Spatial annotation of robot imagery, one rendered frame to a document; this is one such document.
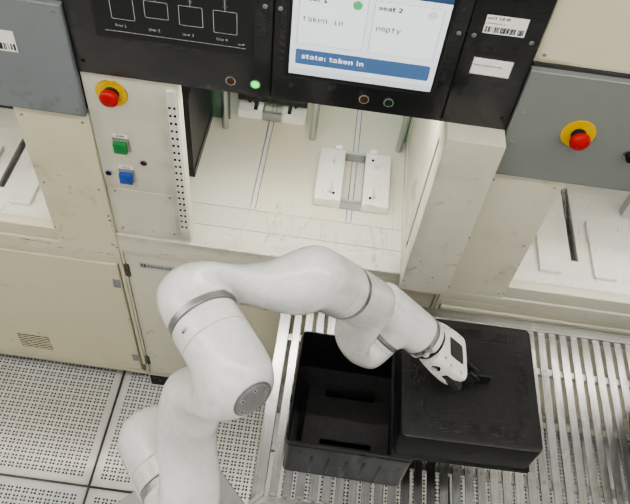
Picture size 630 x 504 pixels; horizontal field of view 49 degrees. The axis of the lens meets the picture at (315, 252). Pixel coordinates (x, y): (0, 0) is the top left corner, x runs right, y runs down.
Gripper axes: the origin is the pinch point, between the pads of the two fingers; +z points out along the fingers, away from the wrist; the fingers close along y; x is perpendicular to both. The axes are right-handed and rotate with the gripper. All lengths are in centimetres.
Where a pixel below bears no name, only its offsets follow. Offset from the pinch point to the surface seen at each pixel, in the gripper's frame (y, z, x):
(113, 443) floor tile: 17, 10, 143
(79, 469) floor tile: 7, 4, 149
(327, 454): -13.3, -5.2, 32.0
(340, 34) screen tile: 39, -60, -10
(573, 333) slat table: 34, 50, -5
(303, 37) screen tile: 40, -63, -4
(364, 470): -13.5, 5.3, 29.8
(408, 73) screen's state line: 39, -45, -15
